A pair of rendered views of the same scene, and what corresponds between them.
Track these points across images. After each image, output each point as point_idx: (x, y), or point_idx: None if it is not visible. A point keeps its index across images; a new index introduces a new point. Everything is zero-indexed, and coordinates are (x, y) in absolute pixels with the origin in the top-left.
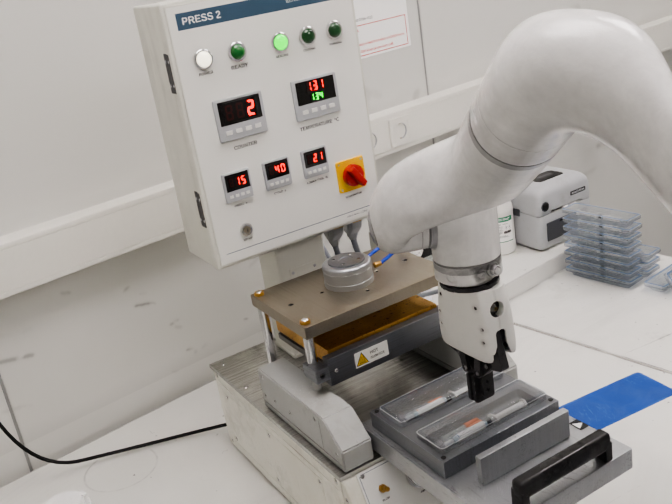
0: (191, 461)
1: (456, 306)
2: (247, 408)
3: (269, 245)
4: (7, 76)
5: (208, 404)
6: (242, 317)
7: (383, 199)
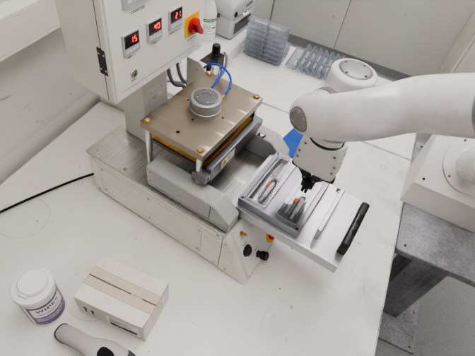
0: (75, 205)
1: (319, 153)
2: (126, 181)
3: (145, 81)
4: None
5: (63, 158)
6: (68, 93)
7: (338, 118)
